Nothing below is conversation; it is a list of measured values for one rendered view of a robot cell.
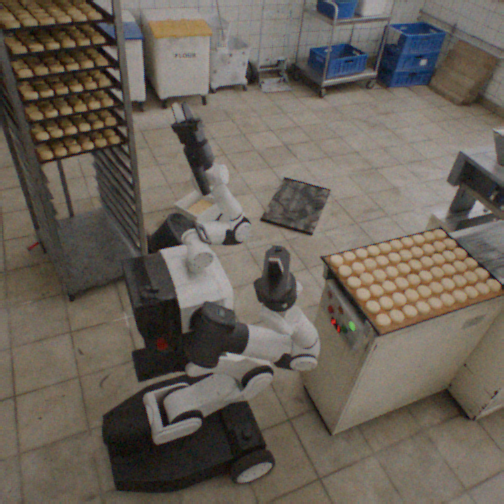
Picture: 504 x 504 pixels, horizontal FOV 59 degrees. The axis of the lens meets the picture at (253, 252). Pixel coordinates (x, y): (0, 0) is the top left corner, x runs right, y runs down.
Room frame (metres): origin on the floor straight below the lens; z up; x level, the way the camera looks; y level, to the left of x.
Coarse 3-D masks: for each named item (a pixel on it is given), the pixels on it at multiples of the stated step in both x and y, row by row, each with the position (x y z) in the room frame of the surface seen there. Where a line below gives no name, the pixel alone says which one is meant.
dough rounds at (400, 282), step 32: (352, 256) 1.31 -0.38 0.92; (384, 256) 1.35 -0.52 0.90; (416, 256) 1.36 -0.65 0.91; (448, 256) 1.37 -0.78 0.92; (352, 288) 1.15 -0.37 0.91; (384, 288) 1.15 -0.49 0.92; (416, 288) 1.19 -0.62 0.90; (448, 288) 1.20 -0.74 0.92; (480, 288) 1.21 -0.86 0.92; (384, 320) 1.00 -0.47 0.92; (416, 320) 1.03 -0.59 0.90
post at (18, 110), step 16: (0, 32) 1.62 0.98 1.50; (0, 48) 1.61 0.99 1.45; (0, 64) 1.62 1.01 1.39; (16, 96) 1.62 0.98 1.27; (16, 112) 1.61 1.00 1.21; (32, 144) 1.63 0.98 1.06; (32, 160) 1.61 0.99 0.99; (48, 208) 1.62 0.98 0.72; (48, 224) 1.61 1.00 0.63; (64, 272) 1.61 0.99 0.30
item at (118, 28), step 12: (120, 12) 1.91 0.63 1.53; (120, 24) 1.91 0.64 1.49; (120, 36) 1.90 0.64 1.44; (120, 48) 1.90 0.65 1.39; (120, 60) 1.90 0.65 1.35; (120, 72) 1.90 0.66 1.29; (132, 120) 1.91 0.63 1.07; (132, 132) 1.91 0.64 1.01; (132, 144) 1.90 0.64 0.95; (132, 156) 1.90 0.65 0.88; (132, 168) 1.90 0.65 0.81; (132, 180) 1.91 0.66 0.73; (144, 240) 1.91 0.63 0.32; (144, 252) 1.90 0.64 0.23
